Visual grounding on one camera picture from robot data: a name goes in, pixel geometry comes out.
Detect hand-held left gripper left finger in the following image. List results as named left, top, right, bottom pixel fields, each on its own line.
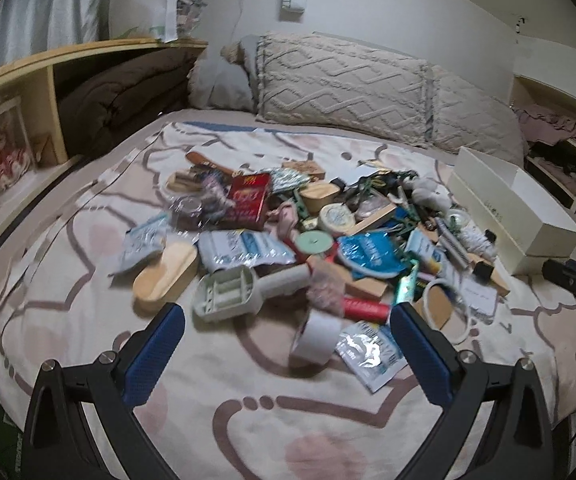
left=20, top=302, right=186, bottom=480

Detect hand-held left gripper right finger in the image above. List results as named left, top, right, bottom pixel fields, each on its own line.
left=390, top=300, right=558, bottom=480

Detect white silicone ring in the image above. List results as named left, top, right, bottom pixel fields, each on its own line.
left=420, top=280, right=474, bottom=345

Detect white storage box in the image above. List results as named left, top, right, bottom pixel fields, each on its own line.
left=447, top=146, right=576, bottom=276

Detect white tape roll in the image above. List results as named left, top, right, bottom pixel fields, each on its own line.
left=290, top=310, right=343, bottom=366

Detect clear bag of pink items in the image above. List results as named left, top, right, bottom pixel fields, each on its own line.
left=308, top=265, right=346, bottom=311

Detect cork coaster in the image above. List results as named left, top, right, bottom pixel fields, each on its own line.
left=425, top=287, right=454, bottom=328

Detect blue white medicine packet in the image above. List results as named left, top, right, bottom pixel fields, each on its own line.
left=335, top=321, right=406, bottom=393
left=199, top=230, right=296, bottom=273
left=405, top=235, right=446, bottom=276

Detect wooden oval lid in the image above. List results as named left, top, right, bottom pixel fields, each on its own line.
left=132, top=241, right=199, bottom=313

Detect small red canister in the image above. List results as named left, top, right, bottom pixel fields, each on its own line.
left=342, top=296, right=391, bottom=323

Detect clear plastic card case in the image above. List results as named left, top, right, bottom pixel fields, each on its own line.
left=455, top=275, right=500, bottom=323

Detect wooden block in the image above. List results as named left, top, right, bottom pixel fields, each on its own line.
left=308, top=255, right=389, bottom=301

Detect white yarn bundle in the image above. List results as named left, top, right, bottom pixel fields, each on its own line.
left=460, top=225, right=499, bottom=261

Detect clear blue plastic packet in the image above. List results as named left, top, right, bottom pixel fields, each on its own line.
left=112, top=210, right=173, bottom=276

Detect bright blue pouch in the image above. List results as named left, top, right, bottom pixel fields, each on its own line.
left=338, top=232, right=403, bottom=278

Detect white round lid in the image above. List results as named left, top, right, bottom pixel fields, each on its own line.
left=445, top=209, right=471, bottom=231

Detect pile of clothes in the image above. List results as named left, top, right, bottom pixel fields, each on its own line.
left=515, top=104, right=576, bottom=186

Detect small glass jar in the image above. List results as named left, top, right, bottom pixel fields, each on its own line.
left=170, top=195, right=203, bottom=231

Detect green round disc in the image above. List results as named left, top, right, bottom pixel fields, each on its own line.
left=298, top=231, right=333, bottom=256

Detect cream tape roll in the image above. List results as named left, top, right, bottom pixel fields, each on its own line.
left=318, top=204, right=356, bottom=236

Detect grey plush toy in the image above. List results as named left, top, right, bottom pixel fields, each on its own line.
left=410, top=177, right=454, bottom=211

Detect round bamboo box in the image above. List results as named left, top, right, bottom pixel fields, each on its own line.
left=165, top=170, right=203, bottom=193

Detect red cigarette box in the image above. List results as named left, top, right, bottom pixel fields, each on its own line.
left=225, top=172, right=273, bottom=225

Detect textured beige pillow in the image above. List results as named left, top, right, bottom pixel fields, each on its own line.
left=255, top=32, right=436, bottom=148
left=430, top=62, right=529, bottom=168

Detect pink clip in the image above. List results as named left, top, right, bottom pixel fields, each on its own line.
left=268, top=202, right=299, bottom=238

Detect bamboo oval box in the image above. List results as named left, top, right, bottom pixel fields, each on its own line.
left=300, top=182, right=341, bottom=213

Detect wooden closet shelf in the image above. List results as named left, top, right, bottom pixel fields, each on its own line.
left=510, top=72, right=576, bottom=206

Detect silver blister pack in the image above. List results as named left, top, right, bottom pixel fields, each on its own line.
left=268, top=167, right=311, bottom=193

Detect small patterned wooden box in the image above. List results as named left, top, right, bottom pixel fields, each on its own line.
left=282, top=159, right=326, bottom=181

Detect beige bed sheet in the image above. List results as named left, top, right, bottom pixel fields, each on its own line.
left=0, top=107, right=576, bottom=441

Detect red doll display box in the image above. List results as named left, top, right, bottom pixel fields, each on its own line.
left=0, top=95, right=38, bottom=196

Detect brown folded duvet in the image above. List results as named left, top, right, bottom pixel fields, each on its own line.
left=55, top=49, right=199, bottom=158

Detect grey pillow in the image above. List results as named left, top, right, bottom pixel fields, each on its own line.
left=188, top=35, right=263, bottom=111

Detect wooden shelf unit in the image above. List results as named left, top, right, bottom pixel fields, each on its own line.
left=0, top=37, right=209, bottom=271

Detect clear box of clutter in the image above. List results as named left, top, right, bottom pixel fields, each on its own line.
left=175, top=0, right=209, bottom=41

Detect white tote bag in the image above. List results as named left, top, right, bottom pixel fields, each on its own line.
left=108, top=0, right=181, bottom=43

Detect white curtain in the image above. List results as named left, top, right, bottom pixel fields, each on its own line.
left=0, top=0, right=106, bottom=68

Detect brown leather strap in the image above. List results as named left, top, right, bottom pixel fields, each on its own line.
left=186, top=149, right=241, bottom=177

